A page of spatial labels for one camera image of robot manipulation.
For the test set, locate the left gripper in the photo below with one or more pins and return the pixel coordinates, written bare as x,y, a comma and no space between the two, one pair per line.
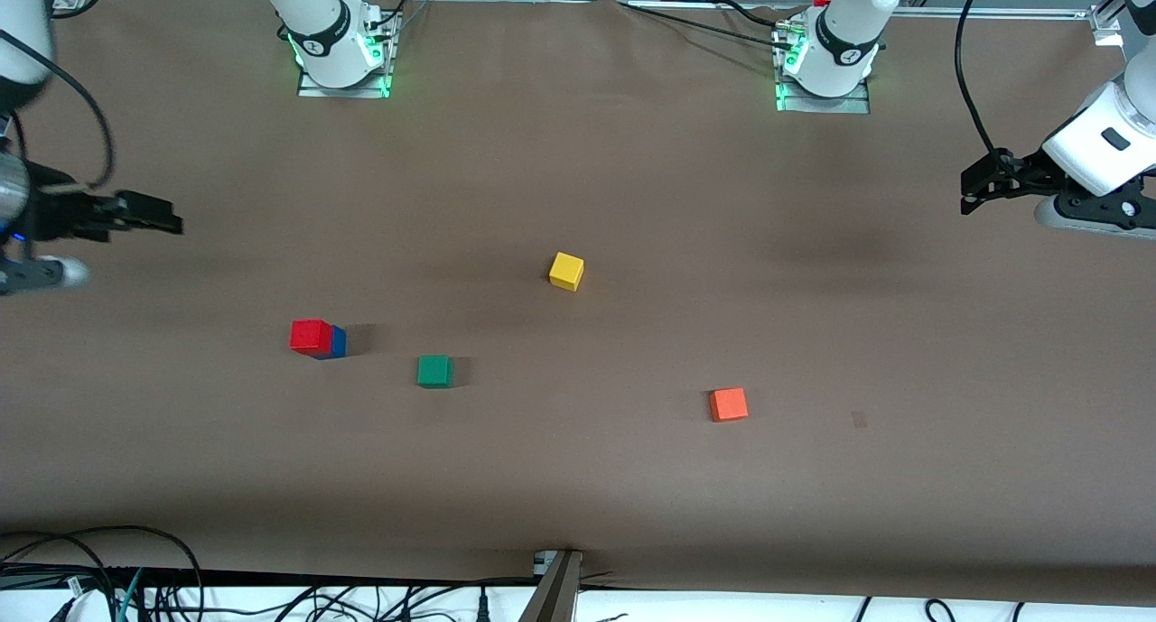
1024,173

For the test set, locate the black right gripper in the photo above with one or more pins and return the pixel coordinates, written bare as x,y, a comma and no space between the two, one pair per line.
56,216

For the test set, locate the red wooden block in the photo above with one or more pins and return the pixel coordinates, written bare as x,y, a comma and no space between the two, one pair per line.
310,336

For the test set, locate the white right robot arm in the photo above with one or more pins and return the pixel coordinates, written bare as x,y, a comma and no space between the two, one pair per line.
321,26

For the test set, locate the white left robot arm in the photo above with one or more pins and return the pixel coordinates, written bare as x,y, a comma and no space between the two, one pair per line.
844,26

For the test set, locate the blue wooden block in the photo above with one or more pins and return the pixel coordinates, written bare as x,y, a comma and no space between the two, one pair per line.
339,342

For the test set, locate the green wooden block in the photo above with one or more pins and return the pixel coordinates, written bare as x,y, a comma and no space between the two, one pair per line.
433,372

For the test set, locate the orange wooden block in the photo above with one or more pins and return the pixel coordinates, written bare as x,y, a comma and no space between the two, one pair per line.
728,405

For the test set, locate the yellow wooden block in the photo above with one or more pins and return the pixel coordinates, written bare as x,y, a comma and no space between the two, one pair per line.
566,272

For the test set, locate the white desk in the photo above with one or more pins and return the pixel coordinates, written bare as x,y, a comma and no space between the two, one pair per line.
722,608

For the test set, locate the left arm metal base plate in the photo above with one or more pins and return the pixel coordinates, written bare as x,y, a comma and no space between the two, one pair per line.
849,106

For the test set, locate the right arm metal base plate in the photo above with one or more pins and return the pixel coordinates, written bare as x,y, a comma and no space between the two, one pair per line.
312,89

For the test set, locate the grey metal post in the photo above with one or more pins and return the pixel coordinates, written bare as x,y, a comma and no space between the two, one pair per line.
553,595

